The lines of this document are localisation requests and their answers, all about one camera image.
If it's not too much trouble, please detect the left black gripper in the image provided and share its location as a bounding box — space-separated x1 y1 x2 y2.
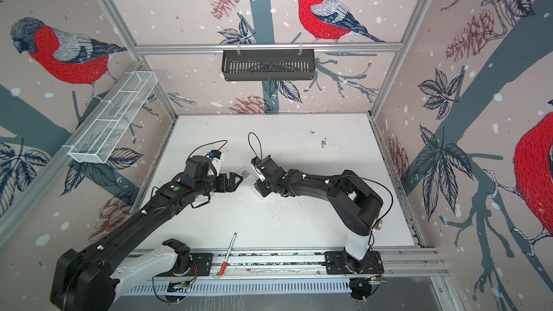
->
195 170 244 196

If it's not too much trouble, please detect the white remote control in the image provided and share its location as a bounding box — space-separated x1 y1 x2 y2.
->
236 166 264 200

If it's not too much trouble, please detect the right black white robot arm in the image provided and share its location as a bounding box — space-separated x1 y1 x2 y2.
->
251 156 383 274

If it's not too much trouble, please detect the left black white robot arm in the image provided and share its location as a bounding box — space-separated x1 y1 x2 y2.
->
50 155 243 310

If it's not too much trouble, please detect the black hanging basket shelf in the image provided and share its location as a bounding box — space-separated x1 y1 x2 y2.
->
221 49 315 81

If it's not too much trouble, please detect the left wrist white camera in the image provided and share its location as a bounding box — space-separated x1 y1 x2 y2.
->
207 150 225 176

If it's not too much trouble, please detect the left camera black cable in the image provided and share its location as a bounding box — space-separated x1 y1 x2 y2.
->
187 140 228 158

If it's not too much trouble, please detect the camera black cable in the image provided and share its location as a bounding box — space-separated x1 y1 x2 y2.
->
187 140 228 158
248 132 264 161

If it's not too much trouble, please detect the right camera black cable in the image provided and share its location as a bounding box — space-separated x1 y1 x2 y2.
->
248 132 264 161

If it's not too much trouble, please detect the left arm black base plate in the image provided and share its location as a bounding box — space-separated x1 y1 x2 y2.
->
156 253 213 278

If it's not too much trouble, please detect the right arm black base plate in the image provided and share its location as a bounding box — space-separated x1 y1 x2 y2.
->
323 250 384 275

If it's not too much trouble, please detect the white wire mesh shelf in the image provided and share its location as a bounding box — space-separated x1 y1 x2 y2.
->
69 71 158 164

